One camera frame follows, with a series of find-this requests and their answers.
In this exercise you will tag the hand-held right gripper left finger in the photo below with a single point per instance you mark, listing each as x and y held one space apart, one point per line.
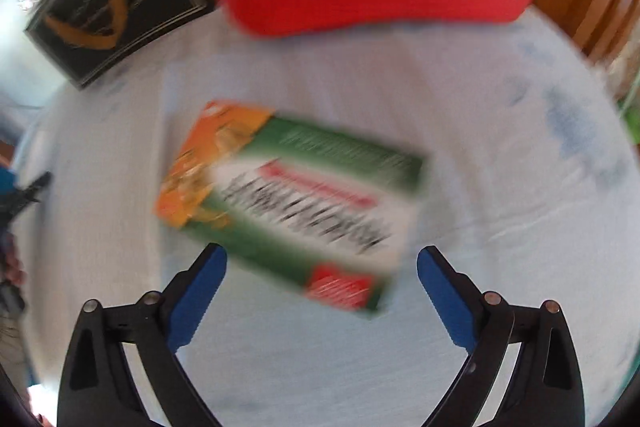
197 302

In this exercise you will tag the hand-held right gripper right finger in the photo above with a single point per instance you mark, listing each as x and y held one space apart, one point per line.
447 302

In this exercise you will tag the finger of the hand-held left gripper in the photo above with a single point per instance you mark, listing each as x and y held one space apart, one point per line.
22 198

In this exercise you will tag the blue plastic crate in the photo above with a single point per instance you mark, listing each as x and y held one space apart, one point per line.
5 179

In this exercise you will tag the green and orange box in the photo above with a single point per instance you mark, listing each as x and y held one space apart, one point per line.
300 207

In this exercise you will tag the light blue bed sheet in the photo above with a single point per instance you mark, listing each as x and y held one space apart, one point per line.
500 157

